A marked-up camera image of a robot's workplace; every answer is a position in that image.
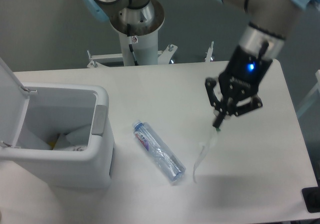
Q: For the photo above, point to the white plastic pouch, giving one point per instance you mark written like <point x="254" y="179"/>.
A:
<point x="205" y="148"/>

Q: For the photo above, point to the trash inside can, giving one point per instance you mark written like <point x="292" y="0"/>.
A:
<point x="77" y="140"/>

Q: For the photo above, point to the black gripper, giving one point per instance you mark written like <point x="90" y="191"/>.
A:
<point x="240" y="80"/>

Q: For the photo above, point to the white frame at right edge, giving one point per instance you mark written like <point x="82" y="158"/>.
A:
<point x="311" y="97"/>

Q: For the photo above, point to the clear plastic water bottle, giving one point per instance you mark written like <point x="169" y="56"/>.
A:
<point x="159" y="151"/>

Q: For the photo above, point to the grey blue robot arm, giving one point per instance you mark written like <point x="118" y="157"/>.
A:
<point x="265" y="35"/>

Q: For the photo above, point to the white trash can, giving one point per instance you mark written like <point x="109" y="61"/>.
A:
<point x="33" y="114"/>

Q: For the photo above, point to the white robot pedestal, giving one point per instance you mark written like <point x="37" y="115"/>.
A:
<point x="138" y="34"/>

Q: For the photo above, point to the black device at table edge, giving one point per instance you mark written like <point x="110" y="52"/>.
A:
<point x="311" y="196"/>

